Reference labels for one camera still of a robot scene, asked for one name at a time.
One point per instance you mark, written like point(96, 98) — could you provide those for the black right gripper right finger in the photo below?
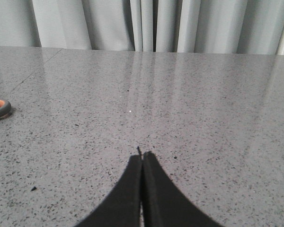
point(164, 205)

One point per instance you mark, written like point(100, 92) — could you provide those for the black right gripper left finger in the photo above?
point(121, 208)

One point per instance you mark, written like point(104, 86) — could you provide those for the grey curtain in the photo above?
point(209, 26)

